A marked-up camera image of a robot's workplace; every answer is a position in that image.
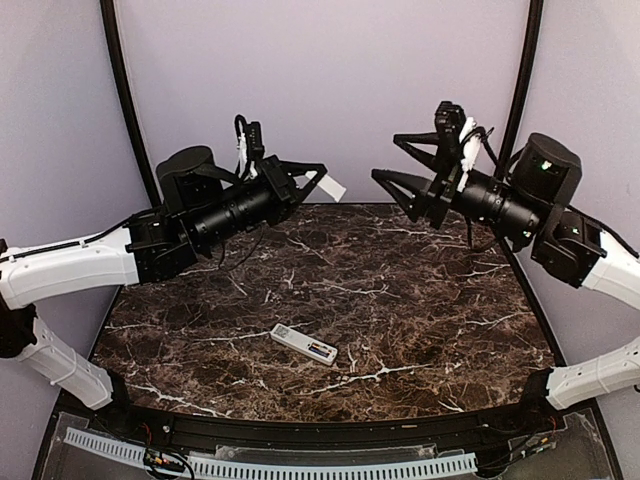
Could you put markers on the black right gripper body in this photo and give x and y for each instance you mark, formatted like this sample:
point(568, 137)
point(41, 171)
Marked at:
point(444, 183)

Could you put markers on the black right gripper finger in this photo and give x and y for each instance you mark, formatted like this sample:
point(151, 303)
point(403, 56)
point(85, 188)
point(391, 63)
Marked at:
point(411, 143)
point(407, 190)

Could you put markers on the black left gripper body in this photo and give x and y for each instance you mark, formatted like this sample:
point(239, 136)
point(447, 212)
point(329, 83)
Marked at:
point(279, 186)

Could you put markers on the black corner post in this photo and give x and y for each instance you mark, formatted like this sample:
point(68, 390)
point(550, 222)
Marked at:
point(126, 100)
point(521, 89)

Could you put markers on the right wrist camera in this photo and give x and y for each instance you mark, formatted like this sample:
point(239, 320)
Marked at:
point(449, 121)

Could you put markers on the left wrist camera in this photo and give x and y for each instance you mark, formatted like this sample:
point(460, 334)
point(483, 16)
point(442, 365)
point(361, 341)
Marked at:
point(250, 147)

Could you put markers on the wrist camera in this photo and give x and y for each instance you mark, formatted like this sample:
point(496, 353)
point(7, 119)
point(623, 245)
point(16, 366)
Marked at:
point(449, 121)
point(250, 147)

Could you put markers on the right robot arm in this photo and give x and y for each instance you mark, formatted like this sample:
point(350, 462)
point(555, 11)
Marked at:
point(525, 200)

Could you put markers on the black left corner post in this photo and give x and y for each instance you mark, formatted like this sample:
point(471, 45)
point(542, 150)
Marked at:
point(126, 100)

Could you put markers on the black right corner post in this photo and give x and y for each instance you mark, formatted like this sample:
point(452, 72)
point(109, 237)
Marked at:
point(521, 89)

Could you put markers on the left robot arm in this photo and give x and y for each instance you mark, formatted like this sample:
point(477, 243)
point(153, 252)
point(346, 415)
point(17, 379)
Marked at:
point(204, 205)

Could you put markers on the blue AAA battery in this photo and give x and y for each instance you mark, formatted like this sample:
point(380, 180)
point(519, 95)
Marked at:
point(321, 353)

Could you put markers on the white slotted cable duct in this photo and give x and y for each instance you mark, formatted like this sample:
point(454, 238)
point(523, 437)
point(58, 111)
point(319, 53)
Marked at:
point(199, 466)

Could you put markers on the black front rail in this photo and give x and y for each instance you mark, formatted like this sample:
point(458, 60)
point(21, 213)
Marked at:
point(492, 433)

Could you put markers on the white remote control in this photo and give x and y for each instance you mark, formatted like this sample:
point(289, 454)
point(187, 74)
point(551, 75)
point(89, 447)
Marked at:
point(300, 343)

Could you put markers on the white battery cover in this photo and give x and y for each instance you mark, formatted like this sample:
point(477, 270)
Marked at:
point(332, 188)

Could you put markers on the orange AAA battery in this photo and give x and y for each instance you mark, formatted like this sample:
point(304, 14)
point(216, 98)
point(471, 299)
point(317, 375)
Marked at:
point(322, 347)

